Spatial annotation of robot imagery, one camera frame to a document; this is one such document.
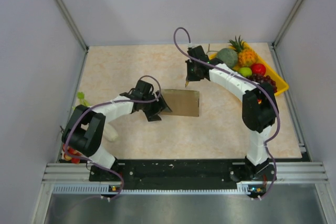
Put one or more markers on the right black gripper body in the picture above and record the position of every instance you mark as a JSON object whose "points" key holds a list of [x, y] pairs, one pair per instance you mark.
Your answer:
{"points": [[192, 73]]}

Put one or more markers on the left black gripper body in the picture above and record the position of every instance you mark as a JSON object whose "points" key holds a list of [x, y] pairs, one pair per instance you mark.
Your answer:
{"points": [[147, 106]]}

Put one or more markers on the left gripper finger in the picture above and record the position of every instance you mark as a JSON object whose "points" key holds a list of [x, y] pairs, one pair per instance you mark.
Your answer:
{"points": [[152, 115], [163, 106]]}

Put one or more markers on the brown cardboard express box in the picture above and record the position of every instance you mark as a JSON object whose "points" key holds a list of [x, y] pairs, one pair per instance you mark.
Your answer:
{"points": [[181, 102]]}

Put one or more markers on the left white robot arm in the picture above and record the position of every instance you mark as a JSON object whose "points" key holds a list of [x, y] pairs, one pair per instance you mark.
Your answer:
{"points": [[84, 130]]}

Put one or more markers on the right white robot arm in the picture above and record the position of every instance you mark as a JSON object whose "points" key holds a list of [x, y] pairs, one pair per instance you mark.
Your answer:
{"points": [[259, 106]]}

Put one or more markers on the green melon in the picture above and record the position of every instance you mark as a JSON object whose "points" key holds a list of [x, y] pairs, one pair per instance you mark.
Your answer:
{"points": [[228, 56]]}

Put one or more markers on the light green lime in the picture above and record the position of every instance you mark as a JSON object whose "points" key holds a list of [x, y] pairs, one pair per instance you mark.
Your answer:
{"points": [[245, 72]]}

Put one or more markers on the pineapple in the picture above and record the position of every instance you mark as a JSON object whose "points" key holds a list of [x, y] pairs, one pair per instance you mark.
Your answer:
{"points": [[246, 56]]}

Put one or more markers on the red apple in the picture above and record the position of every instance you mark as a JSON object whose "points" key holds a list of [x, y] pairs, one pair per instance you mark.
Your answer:
{"points": [[258, 68]]}

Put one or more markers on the green celery stalk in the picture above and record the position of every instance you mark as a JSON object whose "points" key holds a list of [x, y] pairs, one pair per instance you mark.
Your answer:
{"points": [[109, 132]]}

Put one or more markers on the purple grape bunch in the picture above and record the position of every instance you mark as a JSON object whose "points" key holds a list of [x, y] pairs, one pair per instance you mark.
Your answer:
{"points": [[258, 78]]}

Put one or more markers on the yellow plastic tray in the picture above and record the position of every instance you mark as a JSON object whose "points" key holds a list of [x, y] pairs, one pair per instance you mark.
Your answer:
{"points": [[281, 82]]}

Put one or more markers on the red lychee bunch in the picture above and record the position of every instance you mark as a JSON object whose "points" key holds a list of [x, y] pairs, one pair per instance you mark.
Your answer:
{"points": [[72, 157]]}

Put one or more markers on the white slotted cable duct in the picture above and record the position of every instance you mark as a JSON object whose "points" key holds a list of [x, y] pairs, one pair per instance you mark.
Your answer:
{"points": [[91, 189]]}

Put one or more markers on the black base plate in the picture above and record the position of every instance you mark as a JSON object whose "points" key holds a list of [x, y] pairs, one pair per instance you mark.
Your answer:
{"points": [[176, 174]]}

